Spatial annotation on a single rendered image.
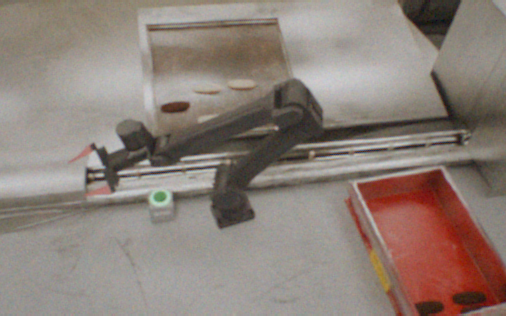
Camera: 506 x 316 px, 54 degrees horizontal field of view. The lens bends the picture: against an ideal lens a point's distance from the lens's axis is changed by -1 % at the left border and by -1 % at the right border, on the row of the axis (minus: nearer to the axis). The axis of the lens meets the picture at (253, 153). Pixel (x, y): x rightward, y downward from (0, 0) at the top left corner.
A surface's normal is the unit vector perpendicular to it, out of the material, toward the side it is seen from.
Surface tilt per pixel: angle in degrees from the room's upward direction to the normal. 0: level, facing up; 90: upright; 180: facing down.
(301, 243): 0
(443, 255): 0
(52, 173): 0
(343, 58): 10
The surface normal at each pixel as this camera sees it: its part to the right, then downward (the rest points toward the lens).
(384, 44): 0.11, -0.50
